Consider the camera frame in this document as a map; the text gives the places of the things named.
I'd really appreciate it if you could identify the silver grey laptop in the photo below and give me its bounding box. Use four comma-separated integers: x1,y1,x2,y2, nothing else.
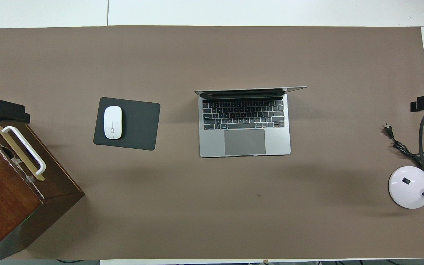
194,86,308,158

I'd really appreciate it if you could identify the white desk lamp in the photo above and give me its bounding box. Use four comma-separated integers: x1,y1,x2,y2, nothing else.
388,142,424,209

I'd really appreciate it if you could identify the dark brown wooden box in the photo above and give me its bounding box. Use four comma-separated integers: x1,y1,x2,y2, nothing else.
0,120,85,265

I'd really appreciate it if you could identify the white computer mouse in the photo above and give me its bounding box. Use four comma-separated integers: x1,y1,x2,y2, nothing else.
103,106,123,140

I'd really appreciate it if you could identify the black mouse pad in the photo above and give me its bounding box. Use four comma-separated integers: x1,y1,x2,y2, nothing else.
93,97,161,151

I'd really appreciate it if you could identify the brown paper table mat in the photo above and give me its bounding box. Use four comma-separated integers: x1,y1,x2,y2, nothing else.
0,26,424,260

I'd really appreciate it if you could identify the white box handle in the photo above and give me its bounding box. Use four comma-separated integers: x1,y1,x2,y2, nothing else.
1,126,47,176

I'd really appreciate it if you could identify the gold handle backplate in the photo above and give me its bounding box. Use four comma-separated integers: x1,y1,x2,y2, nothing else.
0,125,46,181

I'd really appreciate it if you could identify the black lamp power cable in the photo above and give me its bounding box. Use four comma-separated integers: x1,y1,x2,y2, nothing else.
384,124,424,173

